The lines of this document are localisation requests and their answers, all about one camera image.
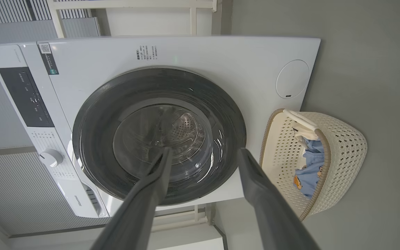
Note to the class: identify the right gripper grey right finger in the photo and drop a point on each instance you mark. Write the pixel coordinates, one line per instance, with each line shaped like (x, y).
(269, 211)

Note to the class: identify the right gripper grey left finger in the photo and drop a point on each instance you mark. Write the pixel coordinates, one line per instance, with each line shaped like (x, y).
(141, 208)

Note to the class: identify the blue cartoon print garment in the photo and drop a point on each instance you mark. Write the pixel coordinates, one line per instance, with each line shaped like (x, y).
(311, 170)

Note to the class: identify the cream white garment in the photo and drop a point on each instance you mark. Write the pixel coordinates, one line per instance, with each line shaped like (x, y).
(306, 133)

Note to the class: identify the white plastic control knob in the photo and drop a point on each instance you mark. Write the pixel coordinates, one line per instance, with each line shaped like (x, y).
(51, 158)

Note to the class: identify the white front-load washing machine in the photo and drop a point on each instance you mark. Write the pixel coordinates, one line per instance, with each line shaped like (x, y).
(221, 59)

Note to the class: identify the cream perforated laundry basket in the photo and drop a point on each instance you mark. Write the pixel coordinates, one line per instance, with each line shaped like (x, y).
(342, 156)

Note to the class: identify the white metal railing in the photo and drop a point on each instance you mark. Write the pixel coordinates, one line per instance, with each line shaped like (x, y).
(127, 4)

